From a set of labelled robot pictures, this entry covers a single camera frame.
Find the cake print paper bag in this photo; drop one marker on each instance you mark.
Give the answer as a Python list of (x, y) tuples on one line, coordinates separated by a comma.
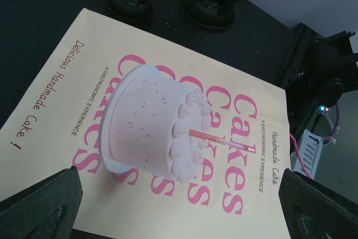
[(166, 142)]

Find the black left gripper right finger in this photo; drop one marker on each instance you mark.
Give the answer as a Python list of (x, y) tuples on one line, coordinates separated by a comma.
[(312, 210)]

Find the single black cup lid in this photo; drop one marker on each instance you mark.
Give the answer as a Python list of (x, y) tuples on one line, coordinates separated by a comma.
[(137, 13)]

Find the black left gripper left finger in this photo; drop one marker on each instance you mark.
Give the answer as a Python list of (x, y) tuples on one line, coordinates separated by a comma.
[(46, 209)]

